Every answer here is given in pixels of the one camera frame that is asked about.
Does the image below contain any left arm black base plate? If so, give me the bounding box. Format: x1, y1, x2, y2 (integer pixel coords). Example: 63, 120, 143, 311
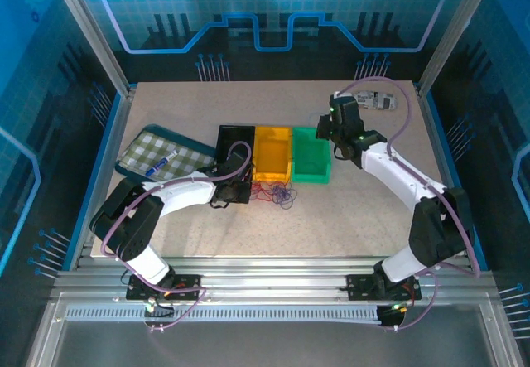
125, 273, 203, 302

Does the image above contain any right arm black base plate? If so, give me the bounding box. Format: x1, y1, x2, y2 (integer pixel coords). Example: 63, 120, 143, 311
345, 273, 422, 302

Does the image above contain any aluminium frame post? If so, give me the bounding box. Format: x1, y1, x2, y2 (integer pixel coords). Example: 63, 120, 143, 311
416, 0, 490, 94
46, 0, 137, 94

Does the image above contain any blue white marker pen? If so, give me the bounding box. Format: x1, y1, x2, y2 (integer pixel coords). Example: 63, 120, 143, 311
144, 150, 180, 176

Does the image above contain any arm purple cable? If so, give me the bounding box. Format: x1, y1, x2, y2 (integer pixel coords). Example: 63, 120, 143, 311
100, 140, 253, 333
335, 76, 481, 333

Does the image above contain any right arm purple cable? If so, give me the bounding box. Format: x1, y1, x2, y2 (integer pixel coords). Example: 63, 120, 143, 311
335, 76, 481, 333

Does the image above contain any slotted grey cable duct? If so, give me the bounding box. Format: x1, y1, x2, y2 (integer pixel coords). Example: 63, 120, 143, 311
64, 305, 384, 322

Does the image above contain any yellow plastic bin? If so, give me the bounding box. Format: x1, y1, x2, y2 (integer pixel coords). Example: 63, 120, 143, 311
252, 125, 293, 184

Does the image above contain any dark teal tray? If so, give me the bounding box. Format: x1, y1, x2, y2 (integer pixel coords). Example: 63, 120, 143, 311
114, 123, 217, 184

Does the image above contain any green white checkered cloth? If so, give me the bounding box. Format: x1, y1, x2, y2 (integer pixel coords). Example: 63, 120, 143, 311
118, 130, 214, 180

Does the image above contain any thin blue cable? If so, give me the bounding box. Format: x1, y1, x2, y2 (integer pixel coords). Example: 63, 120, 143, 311
264, 181, 299, 211

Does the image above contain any green plastic bin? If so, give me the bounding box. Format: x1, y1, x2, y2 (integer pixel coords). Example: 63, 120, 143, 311
291, 126, 332, 185

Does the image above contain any aluminium mounting rail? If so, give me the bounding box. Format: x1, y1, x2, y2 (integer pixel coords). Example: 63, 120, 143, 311
49, 256, 498, 302

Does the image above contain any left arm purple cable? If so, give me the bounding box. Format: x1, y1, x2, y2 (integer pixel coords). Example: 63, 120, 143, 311
100, 140, 253, 333

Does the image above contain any black plastic bin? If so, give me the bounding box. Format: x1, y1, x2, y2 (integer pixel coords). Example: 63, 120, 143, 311
214, 124, 257, 177

